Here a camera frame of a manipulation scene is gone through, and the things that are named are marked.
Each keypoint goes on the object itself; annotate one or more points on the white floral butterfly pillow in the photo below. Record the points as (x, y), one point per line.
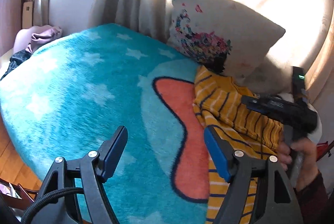
(225, 36)

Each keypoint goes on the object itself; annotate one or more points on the purple garment on chair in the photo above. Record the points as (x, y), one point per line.
(38, 40)

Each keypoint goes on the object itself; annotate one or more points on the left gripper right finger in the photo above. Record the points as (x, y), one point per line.
(275, 200)

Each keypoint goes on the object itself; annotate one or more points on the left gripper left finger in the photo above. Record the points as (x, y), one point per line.
(57, 199)

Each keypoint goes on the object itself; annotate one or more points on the light grey plush pillow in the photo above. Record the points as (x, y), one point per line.
(316, 134)

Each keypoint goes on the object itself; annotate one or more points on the red cushion at bedside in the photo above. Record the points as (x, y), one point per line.
(324, 149)

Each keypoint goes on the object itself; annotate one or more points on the yellow striped small shirt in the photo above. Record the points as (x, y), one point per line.
(217, 103)

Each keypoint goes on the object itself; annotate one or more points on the teal fleece cartoon blanket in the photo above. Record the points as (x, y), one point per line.
(73, 93)

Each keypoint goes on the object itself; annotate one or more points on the black jacket on chair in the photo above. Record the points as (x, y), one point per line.
(16, 60)

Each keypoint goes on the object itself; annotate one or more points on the pink desk chair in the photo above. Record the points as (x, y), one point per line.
(22, 40)

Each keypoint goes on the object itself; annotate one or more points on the cardboard panel by window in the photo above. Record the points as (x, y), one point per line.
(27, 15)

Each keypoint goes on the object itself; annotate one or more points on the person right hand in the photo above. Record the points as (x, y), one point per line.
(308, 169)

